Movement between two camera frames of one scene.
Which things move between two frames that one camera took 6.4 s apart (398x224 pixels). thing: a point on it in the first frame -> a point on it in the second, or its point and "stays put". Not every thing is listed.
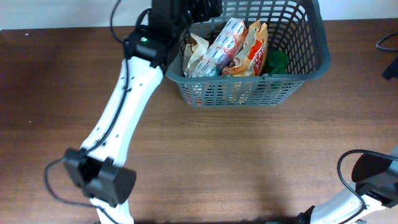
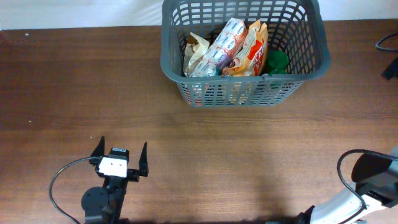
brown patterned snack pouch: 196,48 stays put
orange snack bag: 253,53 stays put
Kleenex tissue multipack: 229,39 stays put
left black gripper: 208,10 -> 134,175
